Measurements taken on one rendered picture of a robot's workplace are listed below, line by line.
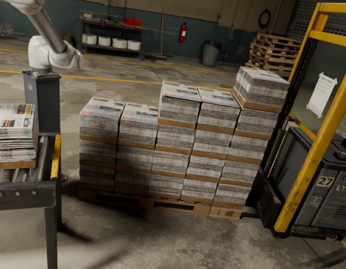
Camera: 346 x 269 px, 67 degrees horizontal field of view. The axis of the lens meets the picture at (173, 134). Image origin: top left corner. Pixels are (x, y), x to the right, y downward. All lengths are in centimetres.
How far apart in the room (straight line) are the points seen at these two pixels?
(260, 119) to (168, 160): 77
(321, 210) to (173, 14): 741
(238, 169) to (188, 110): 68
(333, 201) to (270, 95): 104
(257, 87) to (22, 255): 196
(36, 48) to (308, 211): 245
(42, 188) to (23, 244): 91
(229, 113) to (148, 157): 71
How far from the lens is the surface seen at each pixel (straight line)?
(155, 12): 871
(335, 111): 205
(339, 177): 244
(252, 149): 218
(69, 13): 844
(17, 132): 139
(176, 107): 192
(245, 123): 204
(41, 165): 152
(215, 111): 196
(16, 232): 231
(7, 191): 139
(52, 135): 179
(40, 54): 216
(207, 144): 208
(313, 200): 247
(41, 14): 177
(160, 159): 212
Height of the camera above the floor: 165
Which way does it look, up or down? 26 degrees down
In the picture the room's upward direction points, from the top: 11 degrees clockwise
